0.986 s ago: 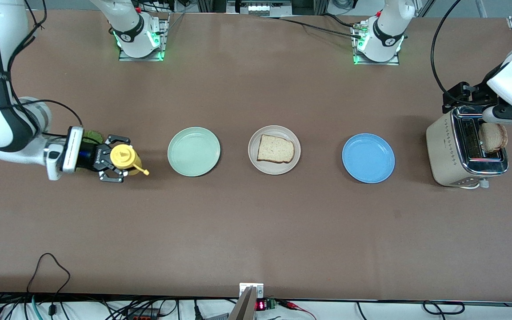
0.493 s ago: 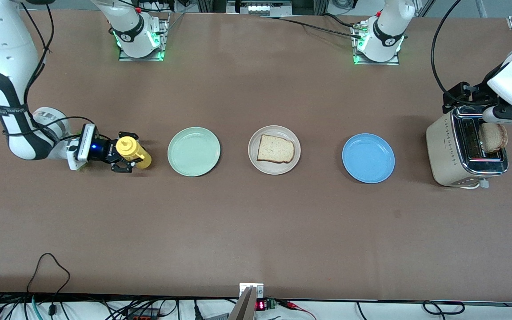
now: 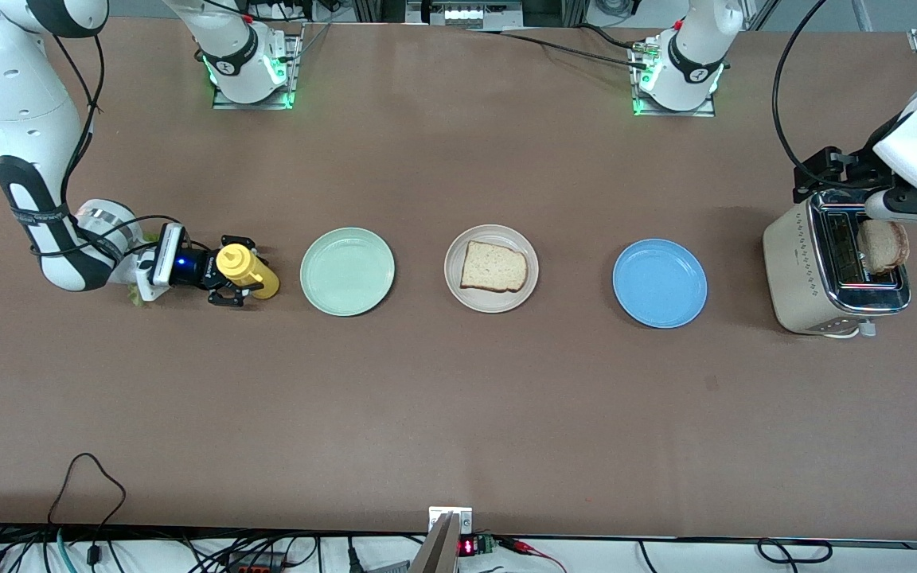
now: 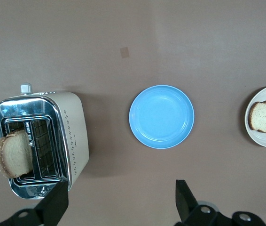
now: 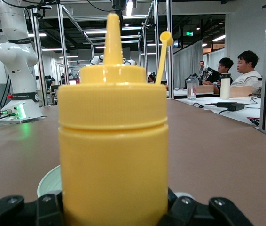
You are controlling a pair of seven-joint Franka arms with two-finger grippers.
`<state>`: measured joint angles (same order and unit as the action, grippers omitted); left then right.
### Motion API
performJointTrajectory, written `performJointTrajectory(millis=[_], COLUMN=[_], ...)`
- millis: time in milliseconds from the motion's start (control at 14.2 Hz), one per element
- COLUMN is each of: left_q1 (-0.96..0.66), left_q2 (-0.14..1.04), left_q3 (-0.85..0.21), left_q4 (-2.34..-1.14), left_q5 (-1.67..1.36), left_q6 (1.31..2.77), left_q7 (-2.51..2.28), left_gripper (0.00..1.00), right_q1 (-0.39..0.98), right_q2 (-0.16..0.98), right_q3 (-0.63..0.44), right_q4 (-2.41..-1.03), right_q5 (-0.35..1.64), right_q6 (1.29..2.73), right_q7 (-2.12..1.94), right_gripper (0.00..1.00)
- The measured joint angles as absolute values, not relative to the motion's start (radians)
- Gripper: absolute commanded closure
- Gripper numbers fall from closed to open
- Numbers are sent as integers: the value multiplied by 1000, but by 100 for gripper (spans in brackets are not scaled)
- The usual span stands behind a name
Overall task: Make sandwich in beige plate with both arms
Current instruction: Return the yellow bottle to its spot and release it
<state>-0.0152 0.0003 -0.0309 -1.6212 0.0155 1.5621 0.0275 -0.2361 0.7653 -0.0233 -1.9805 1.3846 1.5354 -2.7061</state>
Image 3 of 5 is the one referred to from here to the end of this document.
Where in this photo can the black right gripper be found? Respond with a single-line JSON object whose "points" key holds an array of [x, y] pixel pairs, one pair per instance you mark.
{"points": [[199, 268]]}

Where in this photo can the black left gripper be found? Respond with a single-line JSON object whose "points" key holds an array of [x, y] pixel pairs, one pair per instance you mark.
{"points": [[854, 165]]}

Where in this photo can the yellow mustard squeeze bottle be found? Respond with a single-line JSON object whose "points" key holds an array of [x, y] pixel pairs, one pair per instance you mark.
{"points": [[263, 278]]}

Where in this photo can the round-topped bread slice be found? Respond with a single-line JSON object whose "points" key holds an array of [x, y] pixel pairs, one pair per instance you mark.
{"points": [[884, 245]]}

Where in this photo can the green lettuce leaf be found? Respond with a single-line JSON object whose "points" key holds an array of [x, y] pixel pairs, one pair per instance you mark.
{"points": [[134, 296]]}

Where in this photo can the flat-bottomed bread slice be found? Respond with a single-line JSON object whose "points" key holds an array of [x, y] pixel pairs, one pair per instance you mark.
{"points": [[494, 267]]}

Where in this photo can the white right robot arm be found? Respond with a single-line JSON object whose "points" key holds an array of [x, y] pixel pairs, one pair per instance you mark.
{"points": [[21, 103]]}

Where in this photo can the mint green plate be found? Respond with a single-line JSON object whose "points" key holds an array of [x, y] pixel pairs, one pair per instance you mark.
{"points": [[347, 272]]}

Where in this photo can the blue plate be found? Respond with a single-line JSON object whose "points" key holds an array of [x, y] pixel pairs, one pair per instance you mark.
{"points": [[660, 283]]}

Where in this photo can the beige plate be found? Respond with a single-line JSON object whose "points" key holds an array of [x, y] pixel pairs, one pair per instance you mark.
{"points": [[490, 302]]}

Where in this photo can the beige chrome toaster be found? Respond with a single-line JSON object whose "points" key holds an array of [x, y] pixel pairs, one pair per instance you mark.
{"points": [[793, 263]]}

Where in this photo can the white lit control unit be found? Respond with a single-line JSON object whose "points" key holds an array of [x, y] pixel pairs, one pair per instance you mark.
{"points": [[462, 14]]}

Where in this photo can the grey metal bar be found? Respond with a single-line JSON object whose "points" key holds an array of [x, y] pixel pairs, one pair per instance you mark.
{"points": [[435, 553]]}

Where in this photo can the red digit display module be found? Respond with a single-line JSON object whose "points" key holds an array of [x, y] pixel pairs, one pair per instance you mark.
{"points": [[468, 547]]}

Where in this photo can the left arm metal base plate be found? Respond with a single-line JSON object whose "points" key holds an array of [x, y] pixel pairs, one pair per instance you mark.
{"points": [[673, 114]]}

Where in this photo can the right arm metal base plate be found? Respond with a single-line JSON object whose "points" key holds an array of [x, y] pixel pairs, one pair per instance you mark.
{"points": [[251, 106]]}

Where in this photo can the white metal edge bracket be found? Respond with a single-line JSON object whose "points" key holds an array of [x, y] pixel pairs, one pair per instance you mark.
{"points": [[466, 521]]}

